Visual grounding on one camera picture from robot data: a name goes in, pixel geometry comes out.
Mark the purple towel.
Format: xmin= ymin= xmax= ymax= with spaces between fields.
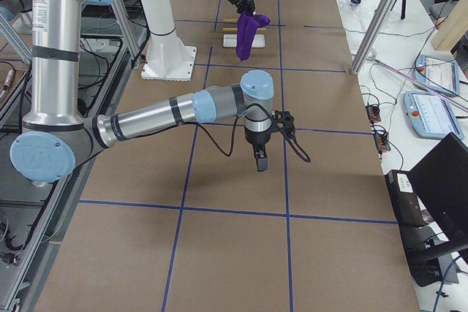
xmin=235 ymin=12 xmax=271 ymax=61

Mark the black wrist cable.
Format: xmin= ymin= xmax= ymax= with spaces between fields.
xmin=195 ymin=103 xmax=312 ymax=164

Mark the white wooden towel rack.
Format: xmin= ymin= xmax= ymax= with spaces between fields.
xmin=222 ymin=18 xmax=266 ymax=48

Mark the white pedestal column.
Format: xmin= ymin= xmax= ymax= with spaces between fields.
xmin=141 ymin=0 xmax=197 ymax=81

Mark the black computer box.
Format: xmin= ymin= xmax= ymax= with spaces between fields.
xmin=385 ymin=170 xmax=459 ymax=287

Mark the metal reacher grabber stick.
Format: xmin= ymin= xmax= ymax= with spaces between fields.
xmin=367 ymin=56 xmax=467 ymax=112

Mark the aluminium frame post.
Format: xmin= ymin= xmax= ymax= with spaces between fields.
xmin=350 ymin=0 xmax=396 ymax=75

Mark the near teach pendant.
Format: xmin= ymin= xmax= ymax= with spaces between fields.
xmin=403 ymin=91 xmax=464 ymax=140

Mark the far teach pendant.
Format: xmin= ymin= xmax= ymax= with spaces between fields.
xmin=414 ymin=54 xmax=460 ymax=96

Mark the wooden board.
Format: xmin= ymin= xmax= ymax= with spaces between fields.
xmin=431 ymin=0 xmax=467 ymax=51

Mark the black tripod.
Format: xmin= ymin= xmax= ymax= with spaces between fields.
xmin=400 ymin=0 xmax=407 ymax=20

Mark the teach pendant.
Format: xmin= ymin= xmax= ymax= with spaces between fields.
xmin=403 ymin=91 xmax=464 ymax=140
xmin=414 ymin=54 xmax=460 ymax=96

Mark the aluminium frame cage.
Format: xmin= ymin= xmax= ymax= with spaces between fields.
xmin=1 ymin=0 xmax=143 ymax=311

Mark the black monitor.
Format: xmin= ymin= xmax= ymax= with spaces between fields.
xmin=407 ymin=132 xmax=467 ymax=264

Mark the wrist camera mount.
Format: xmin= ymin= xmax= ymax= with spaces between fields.
xmin=272 ymin=110 xmax=295 ymax=140

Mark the small orange relay board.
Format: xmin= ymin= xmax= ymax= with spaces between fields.
xmin=366 ymin=104 xmax=381 ymax=124

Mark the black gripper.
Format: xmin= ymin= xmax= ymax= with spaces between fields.
xmin=244 ymin=129 xmax=271 ymax=172
xmin=228 ymin=0 xmax=256 ymax=15

